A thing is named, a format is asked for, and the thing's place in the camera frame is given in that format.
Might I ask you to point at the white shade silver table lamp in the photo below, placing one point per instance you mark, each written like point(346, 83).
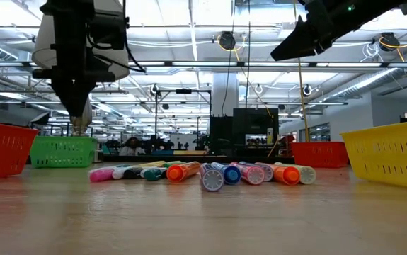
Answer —
point(44, 42)

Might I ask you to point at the pink-capped thin marker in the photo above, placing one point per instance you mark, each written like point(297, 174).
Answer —
point(100, 174)

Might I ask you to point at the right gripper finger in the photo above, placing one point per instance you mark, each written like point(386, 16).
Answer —
point(298, 44)

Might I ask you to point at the purple fat marker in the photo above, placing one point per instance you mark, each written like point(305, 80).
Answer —
point(212, 179)

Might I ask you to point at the black aluminium table frame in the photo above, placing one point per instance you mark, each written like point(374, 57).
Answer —
point(224, 159)

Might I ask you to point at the pale yellow-green highlighter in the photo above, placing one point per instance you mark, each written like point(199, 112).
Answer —
point(307, 174)

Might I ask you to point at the pink fat marker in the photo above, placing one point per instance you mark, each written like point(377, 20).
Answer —
point(252, 174)

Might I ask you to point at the red plastic basket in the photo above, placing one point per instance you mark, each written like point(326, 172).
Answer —
point(320, 154)
point(1, 148)

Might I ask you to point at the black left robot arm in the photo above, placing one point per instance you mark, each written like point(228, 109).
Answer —
point(68, 7)

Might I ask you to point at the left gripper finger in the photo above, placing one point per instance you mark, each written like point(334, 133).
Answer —
point(84, 93)
point(68, 93)

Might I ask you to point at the black metal frame stand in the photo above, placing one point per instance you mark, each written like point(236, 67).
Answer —
point(183, 91)

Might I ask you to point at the yellow highlighter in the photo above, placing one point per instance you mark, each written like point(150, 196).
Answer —
point(155, 164)

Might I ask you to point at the orange fat marker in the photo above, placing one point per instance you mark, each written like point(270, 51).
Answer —
point(180, 172)
point(287, 175)

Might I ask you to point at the green highlighter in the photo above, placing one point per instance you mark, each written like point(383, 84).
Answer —
point(175, 163)

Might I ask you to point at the teal-capped thin marker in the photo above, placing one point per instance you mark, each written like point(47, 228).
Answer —
point(152, 174)

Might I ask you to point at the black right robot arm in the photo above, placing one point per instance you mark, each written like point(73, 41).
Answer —
point(387, 5)

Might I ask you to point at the yellow plastic basket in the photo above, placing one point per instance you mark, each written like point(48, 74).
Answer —
point(390, 156)

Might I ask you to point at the white bottle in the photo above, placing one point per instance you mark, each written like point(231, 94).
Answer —
point(270, 136)

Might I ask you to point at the person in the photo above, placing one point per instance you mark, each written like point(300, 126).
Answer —
point(132, 145)

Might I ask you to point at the green plastic basket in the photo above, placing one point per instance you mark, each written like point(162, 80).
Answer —
point(63, 152)

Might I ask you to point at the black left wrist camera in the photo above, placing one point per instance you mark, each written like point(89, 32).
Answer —
point(109, 32)

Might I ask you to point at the silver ventilation duct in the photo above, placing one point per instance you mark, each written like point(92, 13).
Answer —
point(366, 82)

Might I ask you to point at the black equipment cabinet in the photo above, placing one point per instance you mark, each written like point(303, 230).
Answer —
point(252, 120)

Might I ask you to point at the black-capped thin marker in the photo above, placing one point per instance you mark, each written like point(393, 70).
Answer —
point(132, 173)

